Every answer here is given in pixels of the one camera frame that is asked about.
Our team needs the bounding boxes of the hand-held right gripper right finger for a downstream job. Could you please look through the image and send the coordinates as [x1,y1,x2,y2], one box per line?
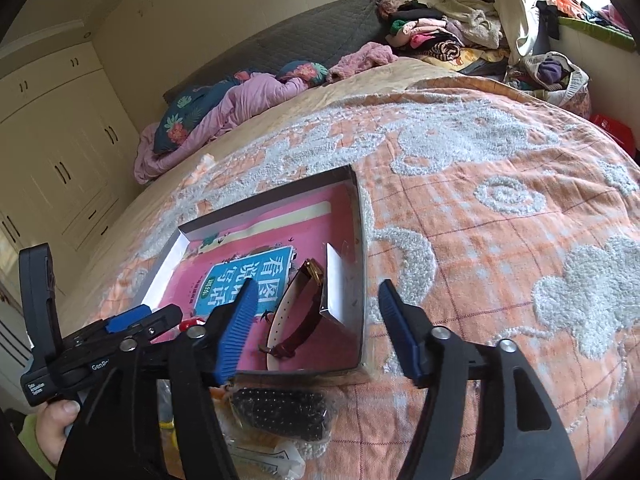
[377,280,583,480]

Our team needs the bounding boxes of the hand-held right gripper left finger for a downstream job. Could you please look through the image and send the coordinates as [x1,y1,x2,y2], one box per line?
[56,287,258,480]

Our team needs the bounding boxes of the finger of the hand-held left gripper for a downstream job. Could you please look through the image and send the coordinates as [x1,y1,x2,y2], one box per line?
[122,304,184,356]
[102,306,152,336]

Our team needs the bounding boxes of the black bead bracelet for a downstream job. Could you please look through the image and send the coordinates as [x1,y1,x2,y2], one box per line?
[231,386,335,442]

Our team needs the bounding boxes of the shallow cardboard box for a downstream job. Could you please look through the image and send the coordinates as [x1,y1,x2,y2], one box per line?
[142,164,372,382]

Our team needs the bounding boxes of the person's left hand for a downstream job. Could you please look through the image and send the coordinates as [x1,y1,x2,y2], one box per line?
[37,400,83,467]

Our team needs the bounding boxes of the small clear plastic packet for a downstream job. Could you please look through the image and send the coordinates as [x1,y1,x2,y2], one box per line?
[320,241,369,329]

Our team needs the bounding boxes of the orange patterned blanket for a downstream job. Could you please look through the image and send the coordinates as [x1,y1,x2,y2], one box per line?
[97,87,640,480]

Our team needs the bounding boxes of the pink book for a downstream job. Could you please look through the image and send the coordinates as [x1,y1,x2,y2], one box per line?
[159,182,362,351]

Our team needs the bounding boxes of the white printed plastic packet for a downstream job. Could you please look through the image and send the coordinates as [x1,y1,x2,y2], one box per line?
[220,439,307,480]

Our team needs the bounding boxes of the cream wardrobe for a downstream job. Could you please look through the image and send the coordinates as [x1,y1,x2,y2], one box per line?
[0,40,147,306]

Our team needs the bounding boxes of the large dark floral pillow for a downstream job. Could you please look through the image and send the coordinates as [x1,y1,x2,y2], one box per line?
[152,79,237,156]

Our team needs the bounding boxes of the purple quilt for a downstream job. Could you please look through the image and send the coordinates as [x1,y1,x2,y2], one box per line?
[134,72,312,184]

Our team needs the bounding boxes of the beige bed sheet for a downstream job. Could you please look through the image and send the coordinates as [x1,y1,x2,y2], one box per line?
[107,55,508,246]

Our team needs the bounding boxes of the small dark floral pillow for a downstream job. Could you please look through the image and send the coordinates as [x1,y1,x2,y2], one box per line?
[276,60,331,84]

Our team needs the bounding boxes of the pink fluffy garment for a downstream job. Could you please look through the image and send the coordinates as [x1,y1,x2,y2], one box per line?
[326,42,399,84]

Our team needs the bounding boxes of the bag of clothes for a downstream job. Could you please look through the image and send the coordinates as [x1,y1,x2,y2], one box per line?
[504,51,592,107]

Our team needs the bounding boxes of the pile of folded clothes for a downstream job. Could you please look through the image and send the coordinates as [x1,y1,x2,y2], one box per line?
[376,0,507,63]

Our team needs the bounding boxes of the grey quilted headboard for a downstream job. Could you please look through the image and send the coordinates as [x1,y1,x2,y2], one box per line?
[162,0,390,107]

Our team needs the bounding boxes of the cream curtain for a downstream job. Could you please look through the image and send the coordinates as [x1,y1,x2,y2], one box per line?
[486,0,568,67]

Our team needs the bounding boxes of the green window cushion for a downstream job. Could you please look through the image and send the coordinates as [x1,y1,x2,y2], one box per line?
[556,14,638,54]

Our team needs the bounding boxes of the clothes on windowsill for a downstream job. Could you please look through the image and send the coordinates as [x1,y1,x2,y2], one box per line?
[544,0,628,27]

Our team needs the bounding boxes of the watch with maroon strap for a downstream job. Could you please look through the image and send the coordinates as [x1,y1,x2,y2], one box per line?
[257,258,327,361]

